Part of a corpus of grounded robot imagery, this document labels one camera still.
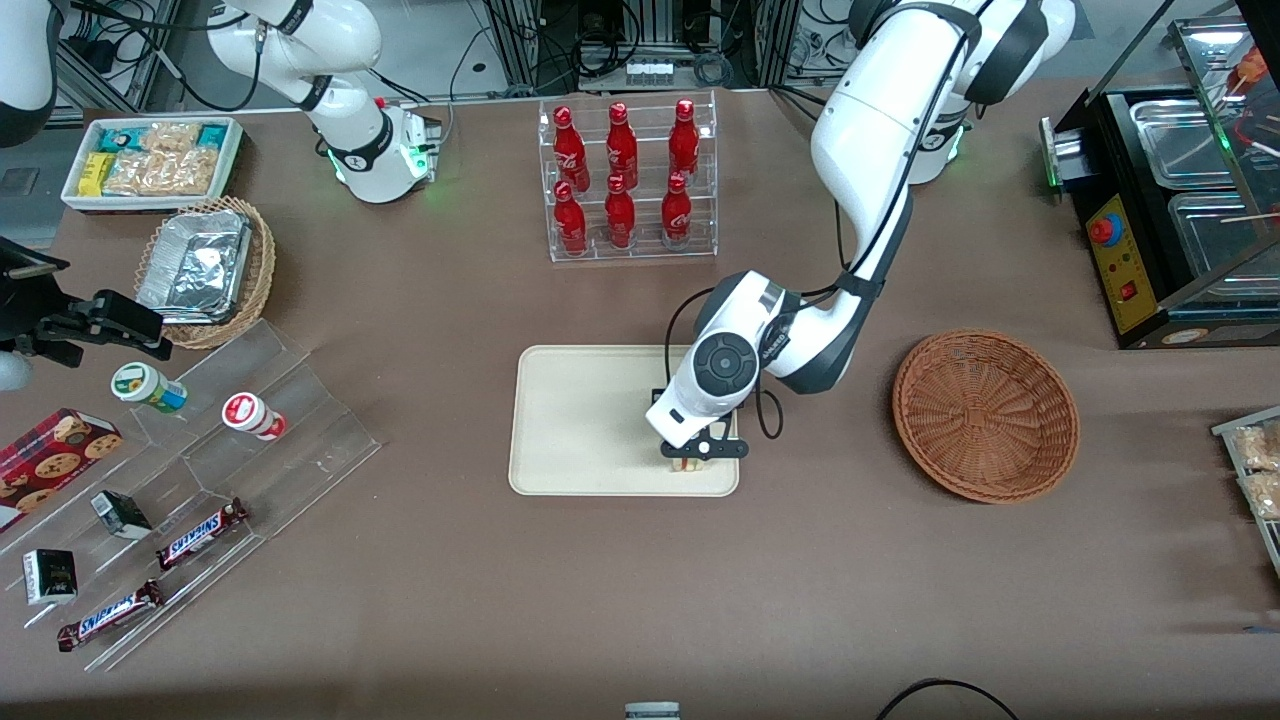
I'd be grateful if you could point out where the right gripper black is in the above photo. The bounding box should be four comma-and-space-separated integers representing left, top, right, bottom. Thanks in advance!
0, 236, 174, 368

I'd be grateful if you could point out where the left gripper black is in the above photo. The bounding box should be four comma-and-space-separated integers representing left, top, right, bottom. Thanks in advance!
659, 404, 751, 463

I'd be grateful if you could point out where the cream plastic serving tray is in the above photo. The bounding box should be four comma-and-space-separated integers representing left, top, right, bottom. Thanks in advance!
508, 345, 742, 498

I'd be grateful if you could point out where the light wicker basket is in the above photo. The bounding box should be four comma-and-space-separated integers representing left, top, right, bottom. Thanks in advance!
134, 196, 277, 351

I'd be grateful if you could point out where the round brown wicker basket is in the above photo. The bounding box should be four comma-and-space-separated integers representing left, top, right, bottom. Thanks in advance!
892, 330, 1082, 505

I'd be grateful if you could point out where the metal tray with snack bags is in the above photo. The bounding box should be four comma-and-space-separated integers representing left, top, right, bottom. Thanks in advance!
1211, 405, 1280, 581

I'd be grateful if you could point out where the green label yogurt cup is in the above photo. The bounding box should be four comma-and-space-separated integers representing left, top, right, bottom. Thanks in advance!
110, 362, 189, 415

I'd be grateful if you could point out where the silver foil container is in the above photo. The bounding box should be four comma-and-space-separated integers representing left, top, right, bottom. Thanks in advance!
137, 209, 253, 326

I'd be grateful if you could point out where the red cookie box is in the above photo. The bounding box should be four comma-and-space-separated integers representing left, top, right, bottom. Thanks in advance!
0, 407, 124, 533

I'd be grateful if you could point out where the white plastic snack bin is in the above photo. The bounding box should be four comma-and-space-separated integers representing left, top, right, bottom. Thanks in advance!
60, 116, 247, 215

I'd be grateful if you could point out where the yellow snack packet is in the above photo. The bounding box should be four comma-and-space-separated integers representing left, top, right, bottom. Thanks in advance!
77, 151, 117, 199

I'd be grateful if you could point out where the clear bag of crackers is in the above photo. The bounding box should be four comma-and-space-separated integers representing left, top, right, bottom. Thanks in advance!
140, 121, 202, 153
104, 148, 218, 197

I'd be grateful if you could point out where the red label yogurt cup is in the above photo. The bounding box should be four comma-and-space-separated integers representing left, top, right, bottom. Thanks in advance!
221, 392, 289, 442

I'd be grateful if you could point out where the small black white box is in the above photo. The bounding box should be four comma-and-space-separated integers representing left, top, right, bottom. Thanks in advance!
90, 489, 154, 542
22, 548, 79, 607

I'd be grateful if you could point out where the clear acrylic bottle rack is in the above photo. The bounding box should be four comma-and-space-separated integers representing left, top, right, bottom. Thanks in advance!
538, 90, 720, 265

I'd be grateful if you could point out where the Snickers chocolate bar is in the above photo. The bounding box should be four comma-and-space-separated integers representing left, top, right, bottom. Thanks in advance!
155, 497, 250, 572
56, 579, 167, 653

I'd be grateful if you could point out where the clear acrylic stepped display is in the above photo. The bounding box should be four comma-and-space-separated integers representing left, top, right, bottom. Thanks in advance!
0, 318, 383, 673

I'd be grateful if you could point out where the red cola bottle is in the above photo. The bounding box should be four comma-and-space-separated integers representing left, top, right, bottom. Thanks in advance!
661, 174, 693, 250
606, 102, 639, 184
553, 180, 589, 255
552, 106, 591, 191
604, 175, 637, 251
669, 98, 701, 181

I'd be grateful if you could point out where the black yellow food warmer cabinet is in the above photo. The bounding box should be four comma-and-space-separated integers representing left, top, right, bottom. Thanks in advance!
1040, 15, 1280, 351

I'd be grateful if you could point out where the clear snack bag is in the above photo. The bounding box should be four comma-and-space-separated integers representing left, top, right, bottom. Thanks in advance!
1240, 470, 1280, 522
1231, 424, 1280, 473

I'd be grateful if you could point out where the steel warmer pan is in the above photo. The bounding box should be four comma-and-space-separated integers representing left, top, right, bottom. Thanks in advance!
1129, 97, 1238, 192
1167, 189, 1280, 283

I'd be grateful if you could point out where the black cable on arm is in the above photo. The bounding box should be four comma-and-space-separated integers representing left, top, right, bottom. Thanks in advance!
664, 195, 881, 442

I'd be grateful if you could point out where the black cable loop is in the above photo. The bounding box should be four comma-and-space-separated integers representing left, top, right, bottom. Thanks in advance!
874, 677, 1022, 720

